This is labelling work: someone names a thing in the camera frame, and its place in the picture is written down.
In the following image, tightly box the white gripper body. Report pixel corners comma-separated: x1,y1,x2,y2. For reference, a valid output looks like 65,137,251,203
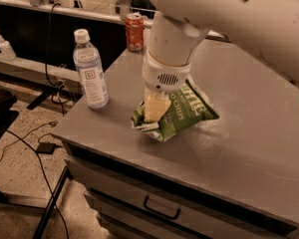
142,52,191,93

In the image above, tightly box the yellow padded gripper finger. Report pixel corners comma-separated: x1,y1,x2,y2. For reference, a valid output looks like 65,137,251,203
145,89,171,122

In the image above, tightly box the green jalapeno chip bag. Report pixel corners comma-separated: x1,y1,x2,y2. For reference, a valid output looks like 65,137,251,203
131,78,219,142

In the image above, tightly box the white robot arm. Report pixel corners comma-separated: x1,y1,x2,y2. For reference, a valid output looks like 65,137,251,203
143,0,299,99

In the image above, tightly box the orange soda can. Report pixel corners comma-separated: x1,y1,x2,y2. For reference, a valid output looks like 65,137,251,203
125,13,144,52

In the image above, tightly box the clear plastic water bottle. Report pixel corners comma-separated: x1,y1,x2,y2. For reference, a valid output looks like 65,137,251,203
73,29,109,110

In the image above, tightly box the grey drawer cabinet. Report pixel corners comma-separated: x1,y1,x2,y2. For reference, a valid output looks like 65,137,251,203
66,143,299,239

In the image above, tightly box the black power adapter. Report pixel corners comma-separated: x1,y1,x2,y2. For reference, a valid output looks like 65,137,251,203
36,142,56,154

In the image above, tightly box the black bin at left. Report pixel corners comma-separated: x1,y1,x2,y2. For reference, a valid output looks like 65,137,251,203
0,89,19,137

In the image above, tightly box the small white dispenser bottle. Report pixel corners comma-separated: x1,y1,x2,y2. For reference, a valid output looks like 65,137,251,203
0,34,16,61

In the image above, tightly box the black table leg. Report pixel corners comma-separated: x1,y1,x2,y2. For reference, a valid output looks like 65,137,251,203
32,166,70,239

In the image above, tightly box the grey metal centre post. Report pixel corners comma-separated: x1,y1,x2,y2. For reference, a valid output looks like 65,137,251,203
119,0,131,20

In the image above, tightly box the black hanging cable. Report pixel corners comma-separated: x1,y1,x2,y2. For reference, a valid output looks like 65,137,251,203
44,3,68,115

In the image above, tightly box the black floor cable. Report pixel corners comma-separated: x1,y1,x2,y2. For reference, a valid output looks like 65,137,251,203
0,120,70,239

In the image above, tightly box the black drawer handle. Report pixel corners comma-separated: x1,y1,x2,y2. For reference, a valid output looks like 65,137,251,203
143,195,180,220

